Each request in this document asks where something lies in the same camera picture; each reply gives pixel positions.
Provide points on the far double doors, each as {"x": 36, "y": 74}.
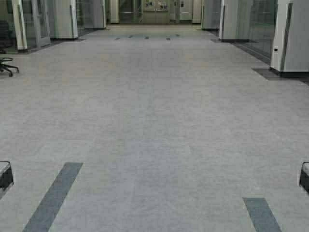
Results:
{"x": 155, "y": 11}

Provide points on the black office chair on casters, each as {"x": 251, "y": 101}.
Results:
{"x": 6, "y": 40}

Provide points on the glass door with metal frame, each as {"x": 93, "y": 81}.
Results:
{"x": 41, "y": 22}

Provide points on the left robot base corner bracket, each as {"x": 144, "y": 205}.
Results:
{"x": 6, "y": 175}

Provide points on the right robot base corner bracket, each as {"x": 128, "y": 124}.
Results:
{"x": 304, "y": 176}

